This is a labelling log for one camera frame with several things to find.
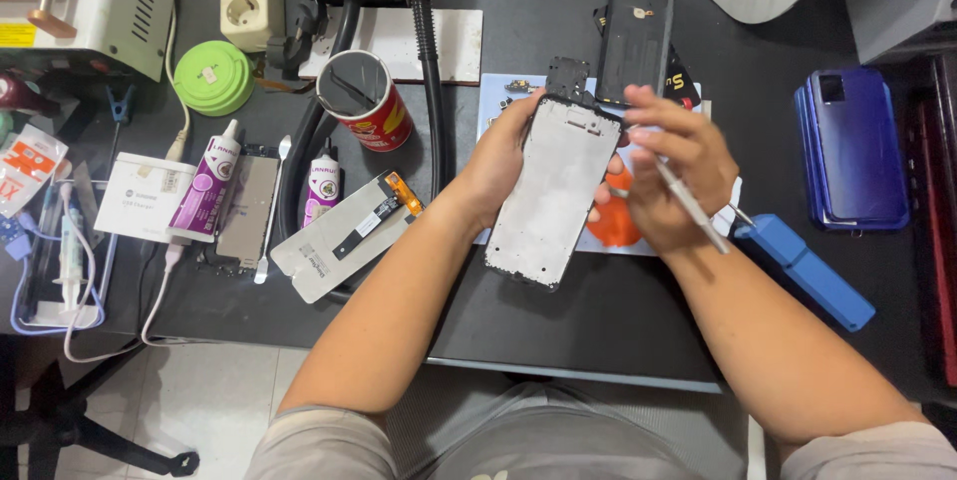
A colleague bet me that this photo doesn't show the black flexible hose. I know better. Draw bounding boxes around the black flexible hose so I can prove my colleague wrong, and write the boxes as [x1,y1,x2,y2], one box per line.
[401,0,451,200]

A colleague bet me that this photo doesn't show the black power plug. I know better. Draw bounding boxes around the black power plug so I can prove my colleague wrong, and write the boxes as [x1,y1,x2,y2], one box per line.
[265,0,327,71]

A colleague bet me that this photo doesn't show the silver phone frame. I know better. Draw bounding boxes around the silver phone frame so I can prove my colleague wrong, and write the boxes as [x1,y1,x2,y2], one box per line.
[483,94,626,293]

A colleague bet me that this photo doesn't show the white rectangular tile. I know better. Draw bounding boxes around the white rectangular tile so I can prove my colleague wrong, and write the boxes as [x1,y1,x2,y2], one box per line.
[298,6,484,87]

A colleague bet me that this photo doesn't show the small black phone cover plate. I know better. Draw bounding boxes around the small black phone cover plate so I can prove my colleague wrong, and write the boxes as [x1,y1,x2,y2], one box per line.
[545,56,592,105]

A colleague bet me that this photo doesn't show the thick black cable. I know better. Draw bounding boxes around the thick black cable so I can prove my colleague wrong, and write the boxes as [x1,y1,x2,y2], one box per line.
[277,0,361,242]

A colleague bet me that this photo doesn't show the red white packet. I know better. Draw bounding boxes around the red white packet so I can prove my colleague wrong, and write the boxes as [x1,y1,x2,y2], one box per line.
[0,124,70,220]

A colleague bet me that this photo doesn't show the white double power socket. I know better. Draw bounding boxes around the white double power socket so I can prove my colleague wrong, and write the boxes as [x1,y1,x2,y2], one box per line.
[219,0,286,54]

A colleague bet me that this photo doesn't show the white charger cable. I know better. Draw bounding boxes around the white charger cable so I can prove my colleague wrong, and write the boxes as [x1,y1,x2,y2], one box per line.
[62,9,194,364]

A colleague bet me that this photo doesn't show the blue screwdriver handle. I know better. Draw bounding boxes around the blue screwdriver handle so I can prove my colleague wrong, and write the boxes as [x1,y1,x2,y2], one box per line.
[729,203,876,333]

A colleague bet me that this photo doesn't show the white charger box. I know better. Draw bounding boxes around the white charger box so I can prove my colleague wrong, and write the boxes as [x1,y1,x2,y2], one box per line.
[93,152,197,245]

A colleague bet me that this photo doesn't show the clear phone case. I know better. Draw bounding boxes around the clear phone case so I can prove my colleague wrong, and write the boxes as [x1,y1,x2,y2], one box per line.
[10,181,118,336]

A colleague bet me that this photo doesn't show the silver phone display panel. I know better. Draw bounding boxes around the silver phone display panel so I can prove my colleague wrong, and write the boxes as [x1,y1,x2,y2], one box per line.
[270,170,426,305]

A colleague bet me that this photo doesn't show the small purple white glue tube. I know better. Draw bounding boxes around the small purple white glue tube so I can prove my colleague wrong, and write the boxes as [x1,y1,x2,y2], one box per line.
[302,137,343,229]

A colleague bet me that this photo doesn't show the person's right hand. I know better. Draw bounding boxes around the person's right hand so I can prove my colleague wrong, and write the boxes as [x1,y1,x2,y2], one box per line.
[622,84,741,257]

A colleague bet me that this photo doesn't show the blue purple phone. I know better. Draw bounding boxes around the blue purple phone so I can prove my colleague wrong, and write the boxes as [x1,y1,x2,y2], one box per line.
[794,66,912,233]

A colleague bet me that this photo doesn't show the white vented repair machine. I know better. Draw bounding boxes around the white vented repair machine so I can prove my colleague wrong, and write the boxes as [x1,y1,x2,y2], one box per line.
[0,0,186,83]

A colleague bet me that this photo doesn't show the blue plastic clip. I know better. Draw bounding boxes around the blue plastic clip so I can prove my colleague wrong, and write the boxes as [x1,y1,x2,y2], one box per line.
[106,83,138,124]

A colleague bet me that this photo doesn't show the green round silicone container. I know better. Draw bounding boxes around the green round silicone container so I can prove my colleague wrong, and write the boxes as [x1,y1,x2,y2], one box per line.
[172,40,256,118]

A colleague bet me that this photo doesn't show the light blue work mat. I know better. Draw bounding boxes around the light blue work mat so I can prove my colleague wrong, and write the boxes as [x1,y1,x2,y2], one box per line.
[474,73,743,257]

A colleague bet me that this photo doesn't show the red paper cup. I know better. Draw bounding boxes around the red paper cup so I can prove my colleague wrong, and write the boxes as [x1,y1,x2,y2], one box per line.
[316,49,414,154]

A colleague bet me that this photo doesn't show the black phone back cover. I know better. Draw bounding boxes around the black phone back cover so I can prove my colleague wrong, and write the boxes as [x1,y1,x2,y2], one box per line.
[595,0,676,108]

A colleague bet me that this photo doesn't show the silver metal tweezers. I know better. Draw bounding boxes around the silver metal tweezers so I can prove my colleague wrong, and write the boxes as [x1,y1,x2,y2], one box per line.
[653,159,731,256]

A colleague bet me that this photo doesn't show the person's left hand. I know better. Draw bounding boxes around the person's left hand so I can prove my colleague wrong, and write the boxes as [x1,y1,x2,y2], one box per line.
[452,87,625,236]

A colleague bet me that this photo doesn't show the white plastic spudger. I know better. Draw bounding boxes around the white plastic spudger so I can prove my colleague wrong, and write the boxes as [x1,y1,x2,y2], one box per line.
[253,134,293,286]

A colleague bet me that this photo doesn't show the clear plastic syringe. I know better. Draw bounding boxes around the clear plastic syringe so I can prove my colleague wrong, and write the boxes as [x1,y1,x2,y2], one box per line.
[51,181,88,314]

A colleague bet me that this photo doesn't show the black stand base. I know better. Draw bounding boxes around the black stand base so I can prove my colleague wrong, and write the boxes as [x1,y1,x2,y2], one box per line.
[0,356,201,480]

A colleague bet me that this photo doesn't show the dark broken phone screen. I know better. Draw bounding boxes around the dark broken phone screen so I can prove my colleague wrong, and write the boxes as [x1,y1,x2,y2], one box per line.
[197,143,282,278]

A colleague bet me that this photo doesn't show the large purple white glue tube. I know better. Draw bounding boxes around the large purple white glue tube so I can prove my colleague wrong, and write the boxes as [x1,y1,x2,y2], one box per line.
[167,118,242,244]

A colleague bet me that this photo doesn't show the person's grey clothing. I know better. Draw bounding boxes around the person's grey clothing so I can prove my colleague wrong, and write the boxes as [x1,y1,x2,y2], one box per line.
[245,381,957,480]

